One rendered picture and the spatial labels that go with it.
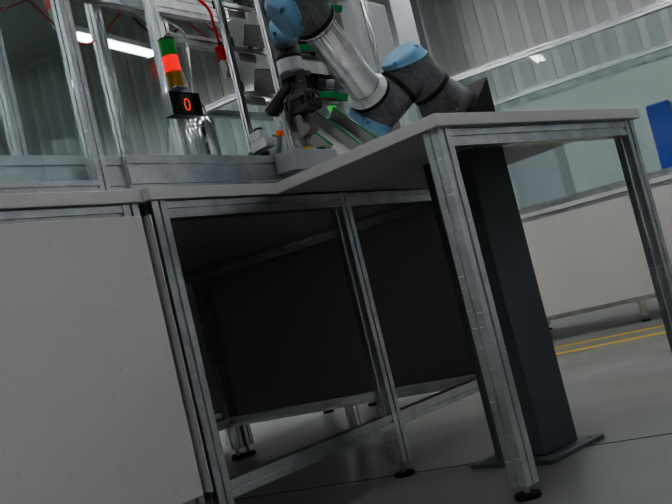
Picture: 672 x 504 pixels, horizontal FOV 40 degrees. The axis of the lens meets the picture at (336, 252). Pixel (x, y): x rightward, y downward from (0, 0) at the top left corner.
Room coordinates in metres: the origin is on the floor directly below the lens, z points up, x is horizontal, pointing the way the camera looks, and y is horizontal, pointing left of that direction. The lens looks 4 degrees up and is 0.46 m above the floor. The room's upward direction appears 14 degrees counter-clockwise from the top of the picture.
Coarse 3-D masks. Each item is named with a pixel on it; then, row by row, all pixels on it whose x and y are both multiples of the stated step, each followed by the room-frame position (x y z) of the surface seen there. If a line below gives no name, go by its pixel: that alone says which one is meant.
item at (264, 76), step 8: (256, 72) 3.08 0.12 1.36; (264, 72) 3.05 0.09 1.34; (256, 80) 3.08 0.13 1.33; (264, 80) 3.05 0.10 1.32; (272, 80) 3.03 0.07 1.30; (312, 80) 3.07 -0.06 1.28; (256, 88) 3.09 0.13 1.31; (264, 88) 3.06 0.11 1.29; (272, 88) 3.03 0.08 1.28; (320, 96) 2.95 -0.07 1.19; (328, 96) 2.98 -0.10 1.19; (336, 96) 3.00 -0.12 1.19
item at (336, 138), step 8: (312, 120) 3.11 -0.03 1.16; (320, 120) 3.08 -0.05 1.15; (328, 120) 3.05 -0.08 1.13; (320, 128) 3.08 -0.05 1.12; (328, 128) 3.06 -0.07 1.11; (336, 128) 3.04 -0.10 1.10; (312, 136) 2.94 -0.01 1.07; (320, 136) 2.92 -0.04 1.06; (328, 136) 3.04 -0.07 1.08; (336, 136) 3.04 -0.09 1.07; (344, 136) 3.02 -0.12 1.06; (352, 136) 3.00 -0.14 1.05; (312, 144) 2.95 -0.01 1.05; (320, 144) 2.92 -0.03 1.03; (328, 144) 2.90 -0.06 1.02; (336, 144) 3.01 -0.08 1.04; (344, 144) 3.02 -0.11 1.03; (352, 144) 3.00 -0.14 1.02; (344, 152) 2.97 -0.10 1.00
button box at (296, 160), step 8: (288, 152) 2.50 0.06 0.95; (296, 152) 2.51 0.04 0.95; (304, 152) 2.54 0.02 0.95; (312, 152) 2.57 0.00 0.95; (320, 152) 2.60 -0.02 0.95; (328, 152) 2.63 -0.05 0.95; (336, 152) 2.66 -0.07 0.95; (280, 160) 2.52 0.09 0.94; (288, 160) 2.51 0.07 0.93; (296, 160) 2.50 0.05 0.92; (304, 160) 2.53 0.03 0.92; (312, 160) 2.56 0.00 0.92; (320, 160) 2.59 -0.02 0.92; (280, 168) 2.53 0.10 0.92; (288, 168) 2.51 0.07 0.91; (296, 168) 2.50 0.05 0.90; (304, 168) 2.53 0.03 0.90
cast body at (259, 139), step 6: (258, 132) 2.77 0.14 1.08; (264, 132) 2.79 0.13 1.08; (252, 138) 2.79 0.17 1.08; (258, 138) 2.77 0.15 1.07; (264, 138) 2.76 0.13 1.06; (270, 138) 2.78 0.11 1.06; (252, 144) 2.79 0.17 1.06; (258, 144) 2.78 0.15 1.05; (264, 144) 2.76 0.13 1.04; (270, 144) 2.77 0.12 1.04; (252, 150) 2.79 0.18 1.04; (258, 150) 2.78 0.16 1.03
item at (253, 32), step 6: (246, 24) 3.07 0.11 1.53; (246, 30) 3.08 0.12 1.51; (252, 30) 3.05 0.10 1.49; (258, 30) 3.03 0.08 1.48; (246, 36) 3.08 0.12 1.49; (252, 36) 3.06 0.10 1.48; (258, 36) 3.04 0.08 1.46; (246, 42) 3.09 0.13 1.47; (252, 42) 3.07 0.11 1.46; (258, 42) 3.04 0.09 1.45; (300, 42) 3.08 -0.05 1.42; (306, 42) 3.06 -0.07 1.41; (300, 48) 2.92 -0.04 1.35; (306, 48) 2.94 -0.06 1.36
